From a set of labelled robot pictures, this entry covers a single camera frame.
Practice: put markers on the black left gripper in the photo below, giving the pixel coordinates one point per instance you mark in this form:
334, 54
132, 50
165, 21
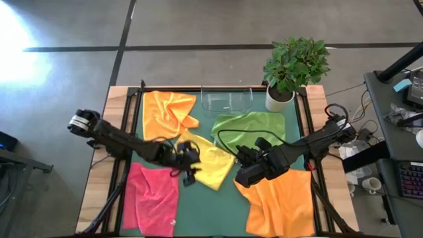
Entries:
185, 155

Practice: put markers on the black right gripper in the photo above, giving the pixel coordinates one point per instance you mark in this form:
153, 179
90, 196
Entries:
252, 153

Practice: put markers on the green microfiber towel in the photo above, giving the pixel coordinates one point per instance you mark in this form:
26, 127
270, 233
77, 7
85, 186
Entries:
251, 124

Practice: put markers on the yellow microfiber towel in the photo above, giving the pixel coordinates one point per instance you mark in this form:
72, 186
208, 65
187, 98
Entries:
215, 165

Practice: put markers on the orange microfiber towel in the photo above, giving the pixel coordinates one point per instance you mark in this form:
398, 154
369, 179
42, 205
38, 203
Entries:
165, 109
281, 205

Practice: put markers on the pink microfiber towel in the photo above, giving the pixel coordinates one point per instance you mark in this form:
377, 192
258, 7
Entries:
148, 198

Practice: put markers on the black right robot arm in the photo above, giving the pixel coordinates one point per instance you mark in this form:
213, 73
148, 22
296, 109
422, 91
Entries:
297, 148

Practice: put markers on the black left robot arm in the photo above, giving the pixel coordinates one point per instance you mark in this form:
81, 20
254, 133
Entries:
122, 142

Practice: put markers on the white plant pot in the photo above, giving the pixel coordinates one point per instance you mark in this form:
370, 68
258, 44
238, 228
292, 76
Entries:
274, 104

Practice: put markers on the clear plastic bin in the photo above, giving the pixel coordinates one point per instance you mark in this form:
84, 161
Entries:
228, 102

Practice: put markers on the green table mat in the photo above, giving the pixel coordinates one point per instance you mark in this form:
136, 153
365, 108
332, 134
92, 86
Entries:
205, 215

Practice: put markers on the white crumpled bag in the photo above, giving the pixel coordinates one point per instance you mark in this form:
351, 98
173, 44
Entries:
347, 152

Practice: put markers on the green leafy plant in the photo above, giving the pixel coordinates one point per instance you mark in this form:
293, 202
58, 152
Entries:
294, 66

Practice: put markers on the black flat bar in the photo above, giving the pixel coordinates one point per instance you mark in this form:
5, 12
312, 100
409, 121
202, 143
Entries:
363, 158

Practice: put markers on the white mug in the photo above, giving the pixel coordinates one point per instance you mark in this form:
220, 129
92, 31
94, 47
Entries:
373, 185

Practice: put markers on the grey side desk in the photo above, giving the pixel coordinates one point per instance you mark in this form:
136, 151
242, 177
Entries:
393, 145

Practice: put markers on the clear plastic bag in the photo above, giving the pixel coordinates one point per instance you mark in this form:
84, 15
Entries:
396, 114

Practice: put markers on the black keyboard coloured keys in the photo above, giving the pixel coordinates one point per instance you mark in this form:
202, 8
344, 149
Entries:
411, 180

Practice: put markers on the blue sticky pad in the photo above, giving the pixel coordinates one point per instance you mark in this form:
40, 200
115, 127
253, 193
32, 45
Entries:
401, 86

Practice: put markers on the white round object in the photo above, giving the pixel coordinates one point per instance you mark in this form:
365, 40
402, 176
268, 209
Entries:
420, 139

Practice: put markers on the black round pole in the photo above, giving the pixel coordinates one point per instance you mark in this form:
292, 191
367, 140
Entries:
400, 63

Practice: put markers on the black desk device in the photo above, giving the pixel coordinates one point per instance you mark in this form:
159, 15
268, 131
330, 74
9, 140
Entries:
416, 89

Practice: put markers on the dark blue box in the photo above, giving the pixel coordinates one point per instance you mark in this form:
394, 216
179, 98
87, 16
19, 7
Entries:
6, 142

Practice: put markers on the black aluminium table frame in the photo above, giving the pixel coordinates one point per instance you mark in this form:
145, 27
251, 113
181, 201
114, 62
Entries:
172, 89

